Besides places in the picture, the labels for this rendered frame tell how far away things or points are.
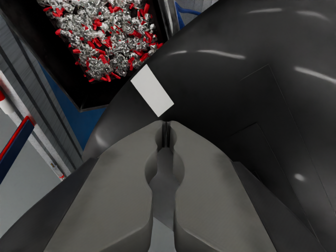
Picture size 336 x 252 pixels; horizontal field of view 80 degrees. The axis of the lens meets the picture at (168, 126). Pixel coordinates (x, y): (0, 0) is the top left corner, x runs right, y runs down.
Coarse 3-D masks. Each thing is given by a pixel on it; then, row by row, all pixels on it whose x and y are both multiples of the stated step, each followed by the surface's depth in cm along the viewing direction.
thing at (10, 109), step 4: (0, 92) 30; (0, 96) 30; (4, 96) 31; (0, 100) 30; (4, 100) 31; (0, 104) 31; (4, 104) 31; (8, 104) 32; (4, 108) 31; (8, 108) 32; (12, 108) 32; (4, 112) 32; (8, 112) 32; (12, 112) 33
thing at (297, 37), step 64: (256, 0) 10; (320, 0) 9; (192, 64) 12; (256, 64) 11; (320, 64) 10; (128, 128) 15; (192, 128) 13; (256, 128) 11; (320, 128) 10; (320, 192) 11
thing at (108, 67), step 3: (102, 54) 28; (102, 57) 28; (102, 60) 28; (105, 60) 28; (105, 63) 28; (105, 66) 29; (108, 66) 28; (111, 66) 29; (105, 69) 29; (108, 69) 29; (111, 69) 29; (108, 72) 29
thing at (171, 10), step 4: (168, 0) 26; (168, 4) 26; (172, 4) 26; (172, 8) 26; (172, 12) 27; (172, 16) 27; (172, 20) 27; (172, 24) 28; (176, 24) 28; (176, 28) 28
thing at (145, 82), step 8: (144, 72) 13; (136, 80) 14; (144, 80) 14; (152, 80) 13; (136, 88) 14; (144, 88) 14; (152, 88) 13; (160, 88) 13; (144, 96) 14; (152, 96) 14; (160, 96) 13; (168, 96) 13; (152, 104) 14; (160, 104) 14; (168, 104) 13; (160, 112) 14
